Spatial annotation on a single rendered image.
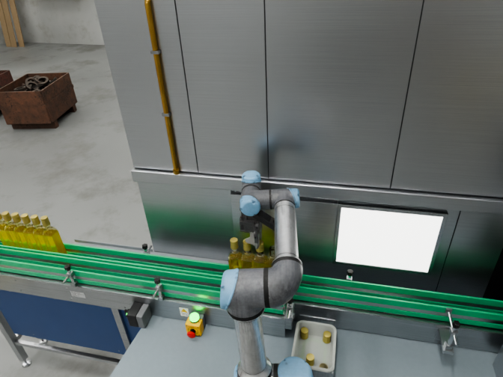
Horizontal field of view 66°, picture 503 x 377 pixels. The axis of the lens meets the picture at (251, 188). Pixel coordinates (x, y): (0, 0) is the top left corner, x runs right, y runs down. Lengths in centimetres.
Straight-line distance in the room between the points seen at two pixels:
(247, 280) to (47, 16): 1180
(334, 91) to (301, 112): 15
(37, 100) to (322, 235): 519
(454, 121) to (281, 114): 62
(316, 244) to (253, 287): 75
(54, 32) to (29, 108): 633
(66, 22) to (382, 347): 1140
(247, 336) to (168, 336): 74
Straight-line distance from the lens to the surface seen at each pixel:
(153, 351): 193
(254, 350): 133
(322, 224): 175
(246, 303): 116
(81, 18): 1190
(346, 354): 188
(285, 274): 115
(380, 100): 151
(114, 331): 235
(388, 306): 185
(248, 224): 162
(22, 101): 649
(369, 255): 186
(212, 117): 162
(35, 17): 1289
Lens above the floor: 229
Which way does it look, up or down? 33 degrees down
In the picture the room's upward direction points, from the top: 3 degrees counter-clockwise
